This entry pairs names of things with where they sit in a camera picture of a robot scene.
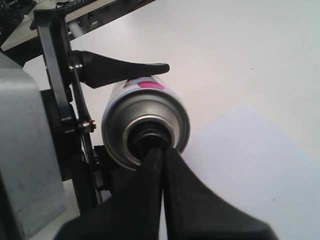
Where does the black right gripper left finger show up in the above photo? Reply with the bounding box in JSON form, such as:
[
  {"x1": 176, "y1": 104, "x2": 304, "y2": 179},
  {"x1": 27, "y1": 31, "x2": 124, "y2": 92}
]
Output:
[{"x1": 55, "y1": 148, "x2": 163, "y2": 240}]

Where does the white dotted spray paint can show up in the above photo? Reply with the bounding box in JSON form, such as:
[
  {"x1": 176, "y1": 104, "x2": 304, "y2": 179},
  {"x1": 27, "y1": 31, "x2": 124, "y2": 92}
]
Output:
[{"x1": 101, "y1": 76, "x2": 191, "y2": 171}]

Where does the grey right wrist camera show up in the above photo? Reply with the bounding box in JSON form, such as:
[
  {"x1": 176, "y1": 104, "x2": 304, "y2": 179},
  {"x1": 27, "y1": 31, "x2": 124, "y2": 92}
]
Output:
[{"x1": 0, "y1": 55, "x2": 66, "y2": 240}]

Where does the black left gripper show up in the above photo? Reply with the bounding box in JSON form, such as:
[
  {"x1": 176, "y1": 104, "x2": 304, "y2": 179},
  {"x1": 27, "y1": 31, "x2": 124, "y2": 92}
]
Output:
[{"x1": 32, "y1": 8, "x2": 171, "y2": 208}]

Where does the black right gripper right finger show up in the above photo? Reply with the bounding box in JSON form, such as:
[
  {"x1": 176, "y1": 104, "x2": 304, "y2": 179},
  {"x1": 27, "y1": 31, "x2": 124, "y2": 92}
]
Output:
[{"x1": 163, "y1": 147, "x2": 278, "y2": 240}]

